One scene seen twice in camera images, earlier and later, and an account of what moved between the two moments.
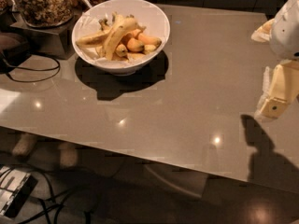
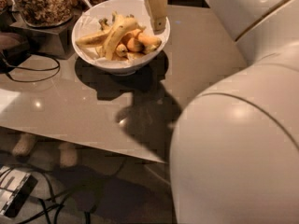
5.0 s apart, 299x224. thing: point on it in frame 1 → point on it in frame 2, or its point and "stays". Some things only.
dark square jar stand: x=54 y=41 stays
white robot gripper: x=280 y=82 → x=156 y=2
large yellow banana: x=121 y=27 stays
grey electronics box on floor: x=16 y=187 stays
